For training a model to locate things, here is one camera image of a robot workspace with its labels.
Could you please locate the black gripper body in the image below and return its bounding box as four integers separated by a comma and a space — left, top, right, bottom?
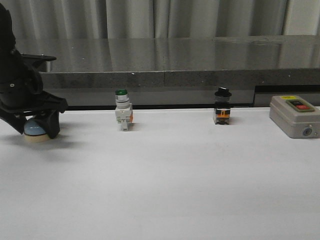
0, 53, 68, 120

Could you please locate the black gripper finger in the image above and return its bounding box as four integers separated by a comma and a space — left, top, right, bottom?
34, 109, 60, 139
0, 109, 26, 135

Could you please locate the blue and cream call bell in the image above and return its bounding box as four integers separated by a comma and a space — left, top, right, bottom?
23, 118, 50, 143

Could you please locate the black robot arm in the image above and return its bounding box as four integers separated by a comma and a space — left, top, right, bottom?
0, 5, 68, 139

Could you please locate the grey curtain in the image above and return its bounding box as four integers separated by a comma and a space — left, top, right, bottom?
2, 0, 289, 40

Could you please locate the dark grey stone counter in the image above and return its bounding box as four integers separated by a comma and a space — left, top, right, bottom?
17, 35, 320, 109

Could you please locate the green pushbutton switch white body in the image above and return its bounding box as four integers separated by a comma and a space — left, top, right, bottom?
115, 89, 133, 131

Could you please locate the black rotary selector switch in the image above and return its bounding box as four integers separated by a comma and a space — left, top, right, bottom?
213, 87, 232, 125

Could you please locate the grey push button switch box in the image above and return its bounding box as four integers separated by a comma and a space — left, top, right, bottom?
269, 95, 320, 139

